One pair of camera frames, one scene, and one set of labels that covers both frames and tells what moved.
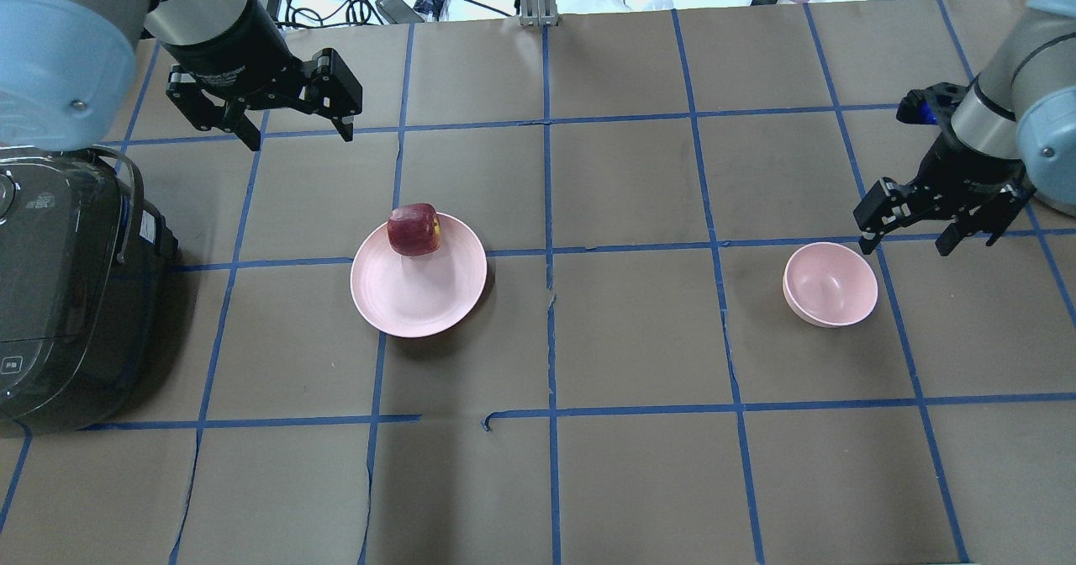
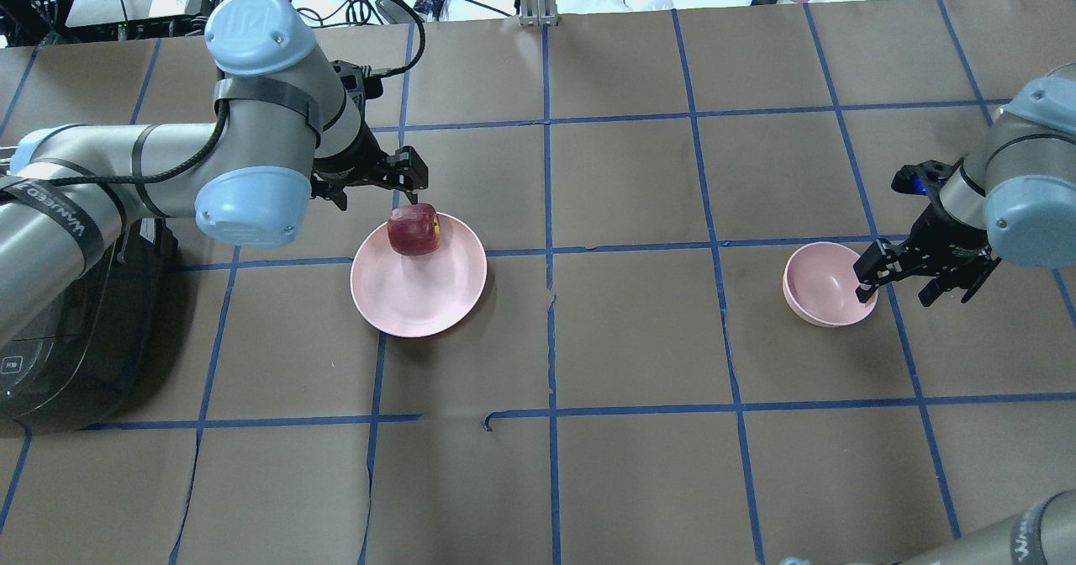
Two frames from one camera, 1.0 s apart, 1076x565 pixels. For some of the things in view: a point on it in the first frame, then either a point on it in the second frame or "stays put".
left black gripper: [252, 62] -> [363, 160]
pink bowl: [830, 285] stays put
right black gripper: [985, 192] -> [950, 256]
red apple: [414, 229] stays put
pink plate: [424, 294] stays put
